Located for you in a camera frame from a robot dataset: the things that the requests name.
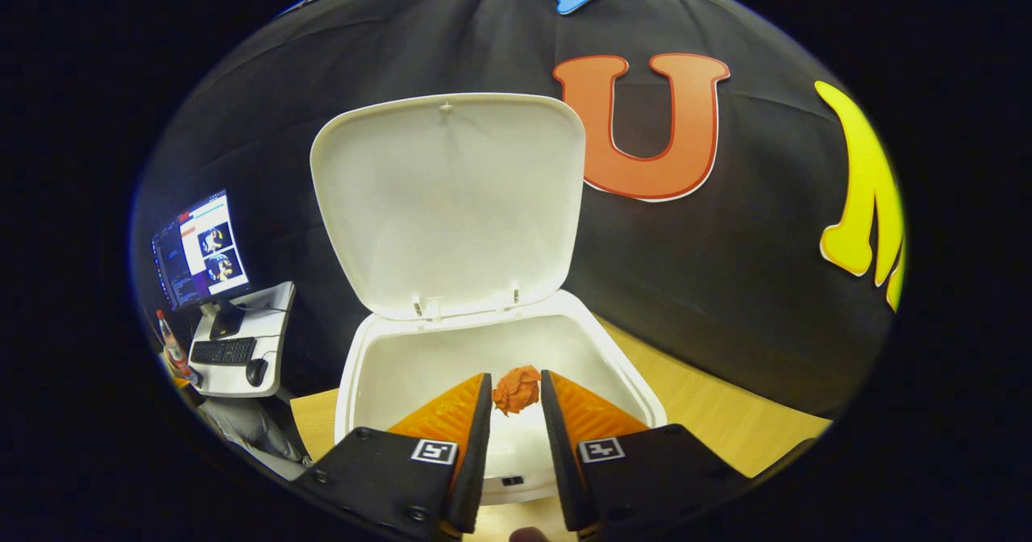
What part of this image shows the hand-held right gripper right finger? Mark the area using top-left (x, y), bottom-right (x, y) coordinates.
top-left (540, 369), bottom-right (752, 540)

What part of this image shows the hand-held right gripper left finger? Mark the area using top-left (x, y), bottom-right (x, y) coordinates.
top-left (293, 373), bottom-right (494, 542)

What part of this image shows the orange paper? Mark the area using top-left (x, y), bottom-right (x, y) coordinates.
top-left (492, 365), bottom-right (543, 416)

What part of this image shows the white desktop garbage bin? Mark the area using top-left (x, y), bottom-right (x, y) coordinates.
top-left (310, 93), bottom-right (668, 507)

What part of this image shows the wooden desktop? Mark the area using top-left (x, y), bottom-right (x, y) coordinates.
top-left (289, 316), bottom-right (833, 542)

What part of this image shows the grey cloth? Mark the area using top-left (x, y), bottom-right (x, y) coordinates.
top-left (196, 395), bottom-right (313, 482)

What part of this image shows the white side desk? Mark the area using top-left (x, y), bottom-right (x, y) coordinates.
top-left (188, 281), bottom-right (297, 398)

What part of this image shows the black keyboard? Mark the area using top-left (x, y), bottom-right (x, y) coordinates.
top-left (190, 337), bottom-right (257, 366)

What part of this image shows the red capped bottle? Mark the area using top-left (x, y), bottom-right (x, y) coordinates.
top-left (156, 309), bottom-right (193, 380)

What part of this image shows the computer monitor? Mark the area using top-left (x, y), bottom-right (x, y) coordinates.
top-left (152, 189), bottom-right (252, 340)

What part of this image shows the black backdrop cloth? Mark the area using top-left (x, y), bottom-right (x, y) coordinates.
top-left (129, 0), bottom-right (908, 422)

